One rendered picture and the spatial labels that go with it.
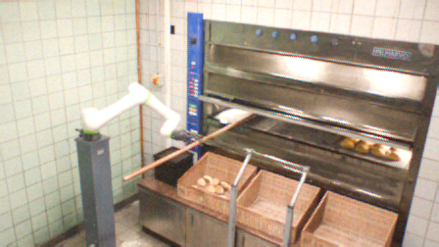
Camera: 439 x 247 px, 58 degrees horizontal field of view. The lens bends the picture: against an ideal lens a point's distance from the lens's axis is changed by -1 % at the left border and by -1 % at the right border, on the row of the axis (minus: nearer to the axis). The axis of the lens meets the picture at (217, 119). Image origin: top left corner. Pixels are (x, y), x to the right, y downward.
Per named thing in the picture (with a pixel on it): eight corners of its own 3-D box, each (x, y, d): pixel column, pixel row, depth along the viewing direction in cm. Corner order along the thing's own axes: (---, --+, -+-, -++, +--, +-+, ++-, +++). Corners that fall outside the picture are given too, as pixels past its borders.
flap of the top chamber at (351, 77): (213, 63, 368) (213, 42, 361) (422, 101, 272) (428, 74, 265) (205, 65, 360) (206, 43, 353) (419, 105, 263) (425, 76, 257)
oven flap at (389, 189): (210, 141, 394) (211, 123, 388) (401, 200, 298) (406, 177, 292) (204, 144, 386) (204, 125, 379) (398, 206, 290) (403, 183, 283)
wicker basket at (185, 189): (207, 175, 399) (207, 150, 389) (257, 193, 370) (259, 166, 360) (175, 196, 360) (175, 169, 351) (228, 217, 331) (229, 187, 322)
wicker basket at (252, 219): (259, 195, 366) (261, 169, 356) (317, 216, 336) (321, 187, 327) (230, 220, 328) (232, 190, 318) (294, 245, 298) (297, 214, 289)
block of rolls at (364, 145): (361, 126, 373) (362, 121, 371) (414, 139, 347) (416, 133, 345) (338, 146, 326) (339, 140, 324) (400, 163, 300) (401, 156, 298)
